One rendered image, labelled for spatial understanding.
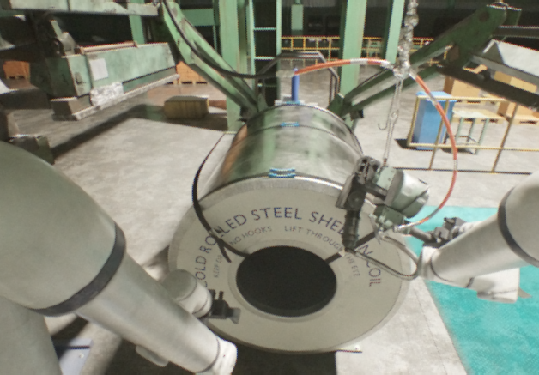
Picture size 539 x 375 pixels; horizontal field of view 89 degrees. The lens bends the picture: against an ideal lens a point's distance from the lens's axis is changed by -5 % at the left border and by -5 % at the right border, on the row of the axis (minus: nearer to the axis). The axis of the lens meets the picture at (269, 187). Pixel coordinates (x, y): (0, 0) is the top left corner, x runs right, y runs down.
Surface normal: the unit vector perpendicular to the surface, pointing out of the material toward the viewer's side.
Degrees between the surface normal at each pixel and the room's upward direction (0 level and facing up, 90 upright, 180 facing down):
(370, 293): 90
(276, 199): 90
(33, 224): 66
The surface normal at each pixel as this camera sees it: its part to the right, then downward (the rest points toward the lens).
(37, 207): 0.75, -0.36
